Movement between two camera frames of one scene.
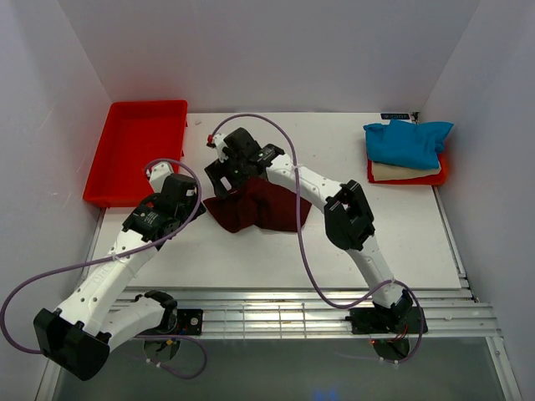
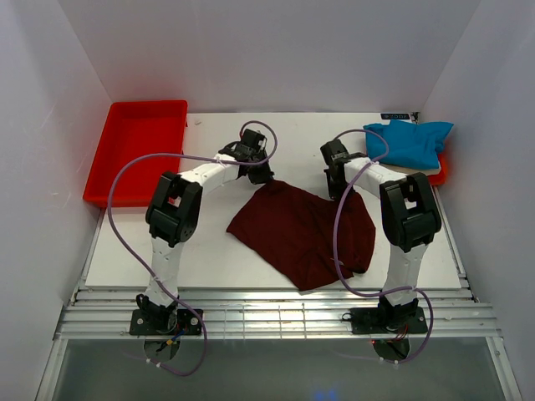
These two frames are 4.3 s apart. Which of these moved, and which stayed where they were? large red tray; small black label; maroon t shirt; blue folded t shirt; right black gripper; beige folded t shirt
Moved: right black gripper; maroon t shirt
Stayed: beige folded t shirt; large red tray; blue folded t shirt; small black label
